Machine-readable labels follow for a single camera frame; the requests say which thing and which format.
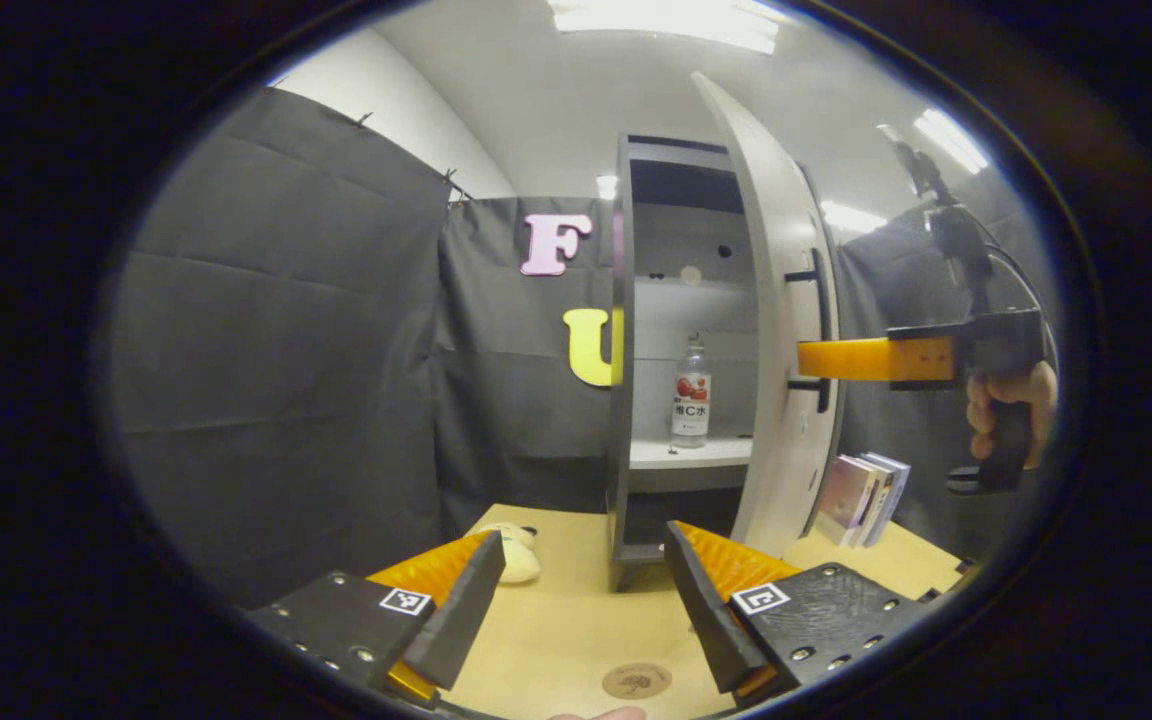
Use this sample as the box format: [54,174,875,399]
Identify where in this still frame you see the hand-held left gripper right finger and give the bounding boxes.
[663,521,927,709]

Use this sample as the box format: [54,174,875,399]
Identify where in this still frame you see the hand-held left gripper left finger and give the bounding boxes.
[248,530,507,711]

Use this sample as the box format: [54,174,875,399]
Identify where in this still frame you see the black cabinet door handle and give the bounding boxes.
[784,245,834,414]

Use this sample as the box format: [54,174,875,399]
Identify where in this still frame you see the round wooden coaster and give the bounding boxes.
[601,662,674,700]

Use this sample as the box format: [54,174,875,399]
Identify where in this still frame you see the clear plastic bottle red label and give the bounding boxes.
[669,335,713,450]

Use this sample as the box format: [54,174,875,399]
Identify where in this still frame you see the grey cabinet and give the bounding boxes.
[606,133,842,591]

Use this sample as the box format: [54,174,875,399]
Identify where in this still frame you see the white cabinet shelf board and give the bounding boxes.
[629,437,755,469]

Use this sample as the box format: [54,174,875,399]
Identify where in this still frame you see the pale yellow plush toy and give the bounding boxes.
[476,522,543,586]

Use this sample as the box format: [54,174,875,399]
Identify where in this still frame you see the blue cover book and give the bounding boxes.
[866,452,912,548]

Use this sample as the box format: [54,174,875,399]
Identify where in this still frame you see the ceiling light panel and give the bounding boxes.
[821,200,887,236]
[911,108,990,176]
[548,0,782,54]

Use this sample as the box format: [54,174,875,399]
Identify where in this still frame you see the black backdrop cloth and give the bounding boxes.
[111,88,1047,606]

